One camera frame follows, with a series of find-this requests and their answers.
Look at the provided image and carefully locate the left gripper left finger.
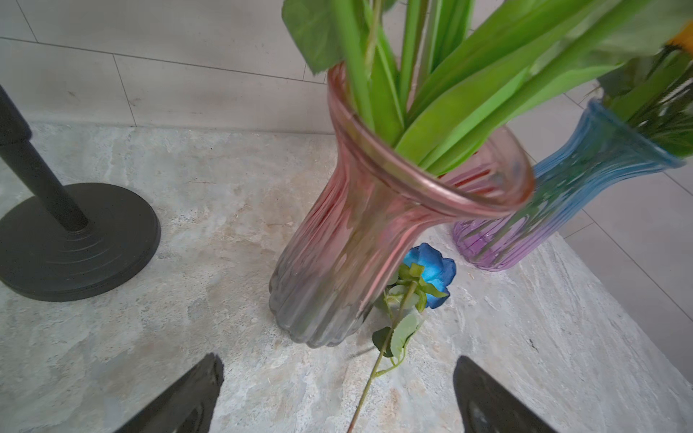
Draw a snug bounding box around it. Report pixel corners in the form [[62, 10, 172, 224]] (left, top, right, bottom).
[[117, 353, 224, 432]]

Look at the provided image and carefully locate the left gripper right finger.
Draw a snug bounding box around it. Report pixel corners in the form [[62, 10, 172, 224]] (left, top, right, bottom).
[[453, 355, 556, 433]]

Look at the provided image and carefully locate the blue rose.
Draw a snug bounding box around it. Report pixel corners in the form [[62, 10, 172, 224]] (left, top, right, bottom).
[[348, 243, 457, 432]]

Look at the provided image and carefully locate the pink glass vase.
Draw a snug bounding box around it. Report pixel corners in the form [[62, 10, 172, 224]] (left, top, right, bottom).
[[269, 65, 534, 348]]

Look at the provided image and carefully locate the blue purple glass vase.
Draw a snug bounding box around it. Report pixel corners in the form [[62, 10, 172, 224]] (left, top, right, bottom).
[[452, 99, 690, 272]]

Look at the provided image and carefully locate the left vase bouquet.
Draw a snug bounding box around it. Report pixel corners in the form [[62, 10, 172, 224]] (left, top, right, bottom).
[[282, 0, 692, 176]]

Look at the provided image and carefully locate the vase bouquet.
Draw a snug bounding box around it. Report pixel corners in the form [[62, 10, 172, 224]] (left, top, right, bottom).
[[597, 23, 692, 159], [282, 0, 692, 176]]

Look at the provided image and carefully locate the right vase bouquet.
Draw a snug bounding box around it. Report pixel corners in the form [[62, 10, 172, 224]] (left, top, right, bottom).
[[597, 23, 692, 159]]

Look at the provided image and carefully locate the black round stand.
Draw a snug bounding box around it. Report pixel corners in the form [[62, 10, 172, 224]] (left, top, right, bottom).
[[1, 92, 162, 302]]

